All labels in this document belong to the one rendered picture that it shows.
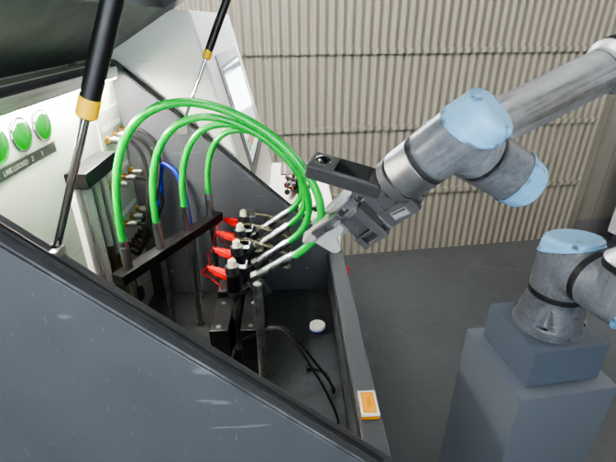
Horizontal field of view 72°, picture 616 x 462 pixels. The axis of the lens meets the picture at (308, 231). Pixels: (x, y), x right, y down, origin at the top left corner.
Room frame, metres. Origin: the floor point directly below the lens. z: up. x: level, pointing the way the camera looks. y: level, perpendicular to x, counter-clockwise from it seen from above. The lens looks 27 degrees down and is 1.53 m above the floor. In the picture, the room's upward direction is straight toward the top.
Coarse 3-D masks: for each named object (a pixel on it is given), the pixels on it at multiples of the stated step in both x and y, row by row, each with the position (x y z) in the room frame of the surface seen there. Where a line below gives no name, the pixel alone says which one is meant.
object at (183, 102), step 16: (144, 112) 0.68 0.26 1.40; (224, 112) 0.66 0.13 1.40; (240, 112) 0.67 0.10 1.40; (128, 128) 0.69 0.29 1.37; (256, 128) 0.66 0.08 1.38; (112, 176) 0.70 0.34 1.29; (304, 176) 0.65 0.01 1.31; (112, 192) 0.70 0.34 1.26; (320, 192) 0.64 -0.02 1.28; (320, 208) 0.64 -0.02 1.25
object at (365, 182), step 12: (312, 156) 0.62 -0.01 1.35; (324, 156) 0.61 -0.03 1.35; (312, 168) 0.59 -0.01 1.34; (324, 168) 0.59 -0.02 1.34; (336, 168) 0.59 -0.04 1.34; (348, 168) 0.60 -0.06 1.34; (360, 168) 0.60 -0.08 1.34; (372, 168) 0.60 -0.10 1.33; (324, 180) 0.59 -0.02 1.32; (336, 180) 0.58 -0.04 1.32; (348, 180) 0.58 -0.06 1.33; (360, 180) 0.57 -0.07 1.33; (372, 180) 0.57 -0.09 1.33; (360, 192) 0.57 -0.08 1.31; (372, 192) 0.57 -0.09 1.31
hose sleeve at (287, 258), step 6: (282, 258) 0.65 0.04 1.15; (288, 258) 0.65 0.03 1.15; (294, 258) 0.65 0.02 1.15; (270, 264) 0.66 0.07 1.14; (276, 264) 0.65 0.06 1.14; (282, 264) 0.65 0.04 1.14; (288, 264) 0.65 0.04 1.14; (258, 270) 0.66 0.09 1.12; (264, 270) 0.66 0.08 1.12; (270, 270) 0.65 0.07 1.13; (258, 276) 0.66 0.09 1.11; (264, 276) 0.66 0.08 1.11
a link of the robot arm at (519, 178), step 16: (512, 144) 0.53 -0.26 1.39; (512, 160) 0.52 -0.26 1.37; (528, 160) 0.53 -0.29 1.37; (480, 176) 0.52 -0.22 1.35; (496, 176) 0.51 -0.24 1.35; (512, 176) 0.52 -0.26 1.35; (528, 176) 0.53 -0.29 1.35; (544, 176) 0.54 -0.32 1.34; (496, 192) 0.53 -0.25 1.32; (512, 192) 0.53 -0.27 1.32; (528, 192) 0.53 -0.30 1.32
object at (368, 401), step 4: (360, 392) 0.52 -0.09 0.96; (364, 392) 0.52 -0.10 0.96; (368, 392) 0.52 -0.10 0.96; (372, 392) 0.52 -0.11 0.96; (360, 396) 0.52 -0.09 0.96; (364, 396) 0.52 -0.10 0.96; (368, 396) 0.52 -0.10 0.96; (372, 396) 0.52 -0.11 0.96; (364, 400) 0.51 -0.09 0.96; (368, 400) 0.51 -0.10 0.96; (372, 400) 0.51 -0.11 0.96; (364, 404) 0.50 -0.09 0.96; (368, 404) 0.50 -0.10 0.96; (372, 404) 0.50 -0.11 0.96; (364, 408) 0.49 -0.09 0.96; (368, 408) 0.49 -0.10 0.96; (372, 408) 0.49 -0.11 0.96; (376, 408) 0.49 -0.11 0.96; (360, 412) 0.49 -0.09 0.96; (364, 412) 0.48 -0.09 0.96; (368, 416) 0.48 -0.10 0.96; (372, 416) 0.48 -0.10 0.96; (376, 416) 0.48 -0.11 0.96
